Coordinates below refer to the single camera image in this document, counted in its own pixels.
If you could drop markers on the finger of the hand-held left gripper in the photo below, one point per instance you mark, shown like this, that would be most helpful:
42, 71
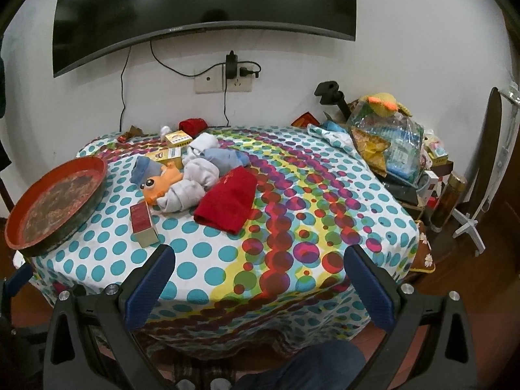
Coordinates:
18, 277

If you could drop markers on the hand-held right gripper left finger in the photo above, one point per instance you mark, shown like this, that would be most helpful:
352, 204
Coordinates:
150, 288

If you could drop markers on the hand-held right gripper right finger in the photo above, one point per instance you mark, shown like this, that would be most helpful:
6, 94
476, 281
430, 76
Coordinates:
373, 292

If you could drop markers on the small red box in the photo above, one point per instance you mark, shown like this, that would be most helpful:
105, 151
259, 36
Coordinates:
143, 221

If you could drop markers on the round red tray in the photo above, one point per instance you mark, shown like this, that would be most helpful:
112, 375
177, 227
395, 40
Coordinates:
53, 207

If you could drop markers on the white sock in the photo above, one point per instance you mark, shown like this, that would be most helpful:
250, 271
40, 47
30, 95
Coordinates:
200, 172
202, 144
178, 199

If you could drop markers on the orange rubber toy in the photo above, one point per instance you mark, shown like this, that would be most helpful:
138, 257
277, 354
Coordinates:
156, 185

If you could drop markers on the light blue sock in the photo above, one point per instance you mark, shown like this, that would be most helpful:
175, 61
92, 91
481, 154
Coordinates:
223, 157

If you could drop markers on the floral cushion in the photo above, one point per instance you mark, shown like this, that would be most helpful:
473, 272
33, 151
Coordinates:
424, 252

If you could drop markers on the brown thermos bottle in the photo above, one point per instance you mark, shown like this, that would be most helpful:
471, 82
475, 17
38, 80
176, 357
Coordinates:
447, 203

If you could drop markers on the white floor stand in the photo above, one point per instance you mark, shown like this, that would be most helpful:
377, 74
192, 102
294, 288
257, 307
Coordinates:
469, 225

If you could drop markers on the grey-blue sock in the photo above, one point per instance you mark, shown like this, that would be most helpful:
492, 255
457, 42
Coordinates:
144, 169

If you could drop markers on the colourful dotted tablecloth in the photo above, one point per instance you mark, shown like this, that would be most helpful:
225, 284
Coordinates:
284, 211

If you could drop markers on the yellow carton box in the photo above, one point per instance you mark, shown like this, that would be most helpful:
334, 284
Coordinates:
164, 157
178, 138

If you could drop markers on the clear plastic snack bag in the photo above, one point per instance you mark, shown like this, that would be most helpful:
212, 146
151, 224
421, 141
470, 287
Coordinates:
386, 142

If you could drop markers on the brown crumpled wrapper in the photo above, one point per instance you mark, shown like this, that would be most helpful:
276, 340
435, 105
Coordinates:
134, 131

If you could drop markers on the small white figure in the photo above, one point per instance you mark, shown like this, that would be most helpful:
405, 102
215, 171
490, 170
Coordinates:
164, 131

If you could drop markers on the white and blue cloth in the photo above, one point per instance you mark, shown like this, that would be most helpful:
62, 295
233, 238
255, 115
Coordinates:
331, 134

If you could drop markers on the folded dark red cloth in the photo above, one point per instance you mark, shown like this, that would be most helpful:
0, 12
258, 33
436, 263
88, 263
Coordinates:
193, 125

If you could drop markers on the red flat packet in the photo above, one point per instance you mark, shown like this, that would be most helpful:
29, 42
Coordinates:
304, 120

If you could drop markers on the brown wooden board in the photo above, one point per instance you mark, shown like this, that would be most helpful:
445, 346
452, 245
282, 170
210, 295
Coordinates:
489, 146

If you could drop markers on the dark hanging clothes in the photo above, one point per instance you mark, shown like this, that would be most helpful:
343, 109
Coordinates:
2, 89

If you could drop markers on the yellow knitted toy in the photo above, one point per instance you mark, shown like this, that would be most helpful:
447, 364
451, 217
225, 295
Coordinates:
384, 103

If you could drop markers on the black plug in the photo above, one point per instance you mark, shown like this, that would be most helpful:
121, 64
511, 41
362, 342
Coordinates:
248, 73

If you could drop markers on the black power adapter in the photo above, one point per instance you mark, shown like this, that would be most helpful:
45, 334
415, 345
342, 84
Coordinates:
232, 65

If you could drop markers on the black camera stand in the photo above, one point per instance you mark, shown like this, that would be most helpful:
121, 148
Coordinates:
329, 89

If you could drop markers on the white wall socket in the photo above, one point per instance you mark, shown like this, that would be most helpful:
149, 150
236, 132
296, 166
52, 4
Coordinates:
205, 81

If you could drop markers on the black wall television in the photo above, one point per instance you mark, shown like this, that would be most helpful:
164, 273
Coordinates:
203, 0

